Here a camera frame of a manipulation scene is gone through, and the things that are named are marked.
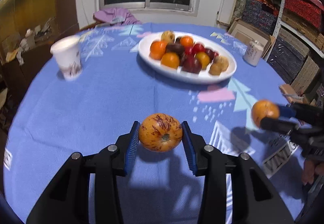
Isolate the dark red plum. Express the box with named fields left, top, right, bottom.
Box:
left=181, top=57, right=201, bottom=74
left=205, top=48, right=218, bottom=62

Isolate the small yellow orange tomato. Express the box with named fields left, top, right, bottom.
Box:
left=195, top=52, right=210, bottom=70

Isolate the striped yellow apple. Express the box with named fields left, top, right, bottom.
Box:
left=139, top=113, right=183, bottom=153

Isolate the small red cherry tomato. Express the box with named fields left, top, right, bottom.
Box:
left=184, top=46, right=193, bottom=56

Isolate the dark brown mangosteen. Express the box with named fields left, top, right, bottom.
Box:
left=166, top=43, right=185, bottom=56

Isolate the yellow potato like fruit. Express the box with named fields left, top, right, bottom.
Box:
left=161, top=30, right=175, bottom=43

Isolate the large orange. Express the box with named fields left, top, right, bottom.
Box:
left=149, top=41, right=167, bottom=60

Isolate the orange fruit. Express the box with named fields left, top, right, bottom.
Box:
left=180, top=36, right=194, bottom=48

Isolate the right hand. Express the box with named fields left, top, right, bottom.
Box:
left=302, top=159, right=322, bottom=185

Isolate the dark striped fruit lower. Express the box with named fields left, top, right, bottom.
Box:
left=252, top=99, right=280, bottom=128

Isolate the white beverage can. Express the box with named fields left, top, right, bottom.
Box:
left=243, top=40, right=264, bottom=66

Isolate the blue patterned tablecloth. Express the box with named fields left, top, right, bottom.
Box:
left=4, top=23, right=305, bottom=221

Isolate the tan bumpy fruit left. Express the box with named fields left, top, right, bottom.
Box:
left=213, top=56, right=229, bottom=72

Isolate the tan bumpy fruit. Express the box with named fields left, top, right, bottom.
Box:
left=209, top=63, right=222, bottom=76
left=213, top=56, right=229, bottom=72

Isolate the tan bumpy fruit right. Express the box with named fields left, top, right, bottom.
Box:
left=209, top=63, right=222, bottom=76

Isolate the shelf with fabric boxes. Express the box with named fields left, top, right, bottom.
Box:
left=242, top=0, right=323, bottom=108

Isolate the white oval plate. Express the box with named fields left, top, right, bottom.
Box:
left=138, top=30, right=237, bottom=84

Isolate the white paper cup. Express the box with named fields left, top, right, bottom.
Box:
left=50, top=35, right=82, bottom=81

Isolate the wooden chair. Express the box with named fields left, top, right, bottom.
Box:
left=79, top=22, right=100, bottom=32

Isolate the purple cloth on chair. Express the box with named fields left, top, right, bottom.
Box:
left=93, top=8, right=142, bottom=26

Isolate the wooden cabinet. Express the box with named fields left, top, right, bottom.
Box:
left=0, top=0, right=80, bottom=70

